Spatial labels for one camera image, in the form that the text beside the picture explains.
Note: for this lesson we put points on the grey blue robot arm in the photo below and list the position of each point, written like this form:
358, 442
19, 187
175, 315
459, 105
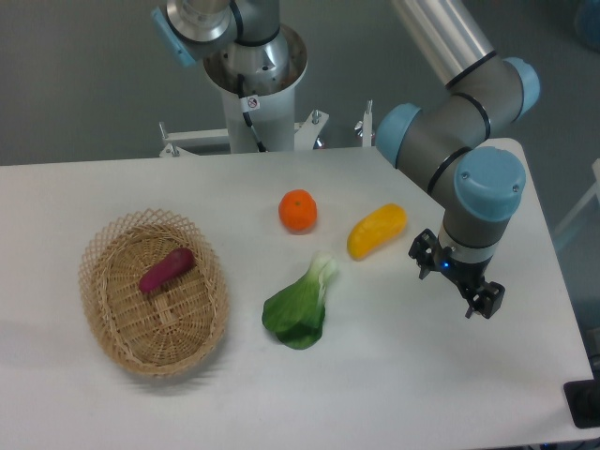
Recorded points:
444, 151

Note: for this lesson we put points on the white mounting bracket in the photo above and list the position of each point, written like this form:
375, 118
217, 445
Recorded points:
308, 134
193, 143

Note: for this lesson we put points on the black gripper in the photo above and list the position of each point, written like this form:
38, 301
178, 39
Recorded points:
483, 298

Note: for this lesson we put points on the blue object top right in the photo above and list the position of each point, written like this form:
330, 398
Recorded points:
586, 23

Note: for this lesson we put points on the white middle mounting bracket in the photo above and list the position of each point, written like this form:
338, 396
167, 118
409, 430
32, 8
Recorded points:
308, 134

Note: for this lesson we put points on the white left mounting bracket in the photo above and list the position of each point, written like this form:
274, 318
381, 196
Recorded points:
193, 143

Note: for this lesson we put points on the white frame at right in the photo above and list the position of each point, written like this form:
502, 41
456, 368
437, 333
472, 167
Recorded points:
567, 226

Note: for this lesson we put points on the black device at edge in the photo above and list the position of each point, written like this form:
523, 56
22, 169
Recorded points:
583, 402

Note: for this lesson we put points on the yellow bell pepper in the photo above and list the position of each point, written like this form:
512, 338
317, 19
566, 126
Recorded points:
375, 230

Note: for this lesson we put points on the green bok choy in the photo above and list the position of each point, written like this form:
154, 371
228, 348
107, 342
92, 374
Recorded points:
295, 315

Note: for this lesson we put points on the woven wicker basket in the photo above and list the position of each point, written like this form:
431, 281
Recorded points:
170, 329

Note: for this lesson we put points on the orange tangerine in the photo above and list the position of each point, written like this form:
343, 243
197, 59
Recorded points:
297, 211

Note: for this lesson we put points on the purple sweet potato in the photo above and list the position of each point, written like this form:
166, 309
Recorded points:
176, 263

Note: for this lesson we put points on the white right clamp post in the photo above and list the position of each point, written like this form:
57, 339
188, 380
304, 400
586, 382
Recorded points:
363, 129

